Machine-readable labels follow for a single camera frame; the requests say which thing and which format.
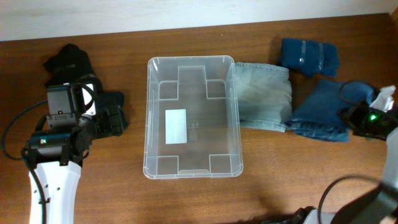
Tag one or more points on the dark blue jeans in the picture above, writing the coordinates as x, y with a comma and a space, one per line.
318, 116

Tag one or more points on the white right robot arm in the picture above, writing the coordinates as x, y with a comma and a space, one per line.
379, 202

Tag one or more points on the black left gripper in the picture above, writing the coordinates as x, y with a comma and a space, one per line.
110, 127

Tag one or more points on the black folded garment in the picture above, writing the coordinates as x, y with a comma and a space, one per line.
72, 65

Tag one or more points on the clear plastic storage bin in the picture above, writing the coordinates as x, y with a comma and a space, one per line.
206, 87

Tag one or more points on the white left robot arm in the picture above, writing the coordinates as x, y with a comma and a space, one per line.
55, 152

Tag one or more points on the white label in bin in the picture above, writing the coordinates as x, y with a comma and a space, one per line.
175, 126

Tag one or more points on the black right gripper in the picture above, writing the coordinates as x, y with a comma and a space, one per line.
354, 121

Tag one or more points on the light blue jeans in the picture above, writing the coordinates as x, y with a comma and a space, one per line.
264, 96

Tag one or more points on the teal taped cloth bundle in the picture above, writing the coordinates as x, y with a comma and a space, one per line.
309, 57

